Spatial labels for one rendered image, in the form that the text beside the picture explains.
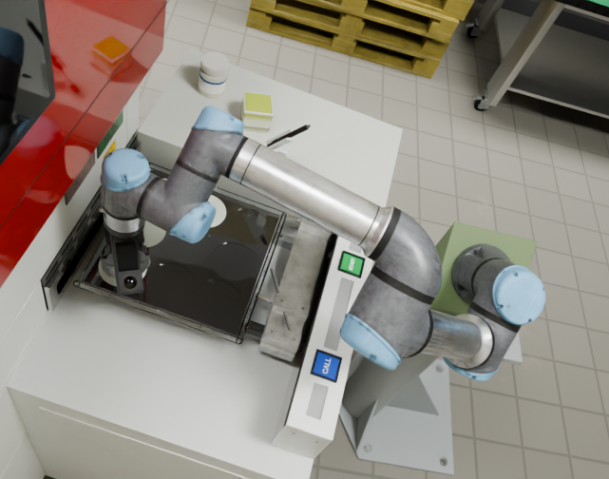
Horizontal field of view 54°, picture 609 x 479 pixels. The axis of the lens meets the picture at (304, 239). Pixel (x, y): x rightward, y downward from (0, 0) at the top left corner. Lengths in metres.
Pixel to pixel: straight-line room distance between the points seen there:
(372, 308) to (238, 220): 0.56
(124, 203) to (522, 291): 0.82
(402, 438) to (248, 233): 1.16
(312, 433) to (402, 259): 0.40
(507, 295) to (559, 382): 1.47
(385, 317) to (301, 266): 0.49
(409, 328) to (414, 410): 1.37
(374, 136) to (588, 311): 1.71
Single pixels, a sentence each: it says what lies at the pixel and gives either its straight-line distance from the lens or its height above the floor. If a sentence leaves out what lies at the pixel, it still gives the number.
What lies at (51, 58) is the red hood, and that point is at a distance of 0.84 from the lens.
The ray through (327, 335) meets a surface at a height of 0.96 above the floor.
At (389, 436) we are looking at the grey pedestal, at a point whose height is 0.01.
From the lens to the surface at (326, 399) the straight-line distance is 1.20.
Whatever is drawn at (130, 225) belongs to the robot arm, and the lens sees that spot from 1.08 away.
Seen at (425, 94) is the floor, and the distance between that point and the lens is 3.50.
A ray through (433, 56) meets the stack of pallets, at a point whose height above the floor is 0.14.
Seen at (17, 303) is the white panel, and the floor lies 1.01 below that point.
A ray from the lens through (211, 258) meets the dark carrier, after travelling 1.36.
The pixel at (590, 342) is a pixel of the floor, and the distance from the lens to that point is 2.97.
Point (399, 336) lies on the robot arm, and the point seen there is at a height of 1.23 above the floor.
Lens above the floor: 2.04
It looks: 53 degrees down
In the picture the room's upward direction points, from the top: 24 degrees clockwise
